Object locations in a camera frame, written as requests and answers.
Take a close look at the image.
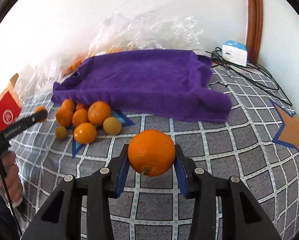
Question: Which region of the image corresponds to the left hand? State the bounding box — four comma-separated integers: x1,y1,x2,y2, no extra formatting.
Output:
0,152,23,203

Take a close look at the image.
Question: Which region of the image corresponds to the green kiwi fruit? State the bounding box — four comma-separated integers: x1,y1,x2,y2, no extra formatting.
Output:
103,116,122,135

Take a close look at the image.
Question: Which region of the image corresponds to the red paper bag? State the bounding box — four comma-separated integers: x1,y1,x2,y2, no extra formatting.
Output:
0,73,22,131

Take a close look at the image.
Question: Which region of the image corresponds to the grey checkered tablecloth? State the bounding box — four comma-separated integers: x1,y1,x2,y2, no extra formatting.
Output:
11,68,299,239

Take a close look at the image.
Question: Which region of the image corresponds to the mandarin with spots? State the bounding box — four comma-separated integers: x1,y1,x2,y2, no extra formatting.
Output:
88,101,112,126

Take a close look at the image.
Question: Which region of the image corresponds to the black cable bundle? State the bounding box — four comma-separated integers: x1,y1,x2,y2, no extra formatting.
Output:
205,47,293,107

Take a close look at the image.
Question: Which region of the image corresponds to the small orange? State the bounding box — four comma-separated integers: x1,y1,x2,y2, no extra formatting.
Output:
72,108,88,127

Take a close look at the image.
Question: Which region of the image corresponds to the large orange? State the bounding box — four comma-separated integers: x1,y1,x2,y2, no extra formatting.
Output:
128,129,175,177

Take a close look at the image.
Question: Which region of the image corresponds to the purple towel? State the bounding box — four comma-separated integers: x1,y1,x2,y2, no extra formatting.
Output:
51,49,232,122

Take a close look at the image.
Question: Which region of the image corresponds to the small red fruit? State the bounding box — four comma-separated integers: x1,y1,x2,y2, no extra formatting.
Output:
76,103,86,111

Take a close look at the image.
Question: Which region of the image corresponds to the brown wooden door frame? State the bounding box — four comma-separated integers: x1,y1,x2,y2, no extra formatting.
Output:
246,0,263,63

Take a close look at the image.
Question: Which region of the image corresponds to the small kumquat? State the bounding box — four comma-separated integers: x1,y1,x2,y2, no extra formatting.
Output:
35,106,47,113

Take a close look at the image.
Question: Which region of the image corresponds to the clear plastic bag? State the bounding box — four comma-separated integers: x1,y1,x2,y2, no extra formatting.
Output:
14,7,203,101

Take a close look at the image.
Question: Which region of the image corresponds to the white blue charger box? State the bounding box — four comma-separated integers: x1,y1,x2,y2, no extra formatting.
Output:
222,40,248,67

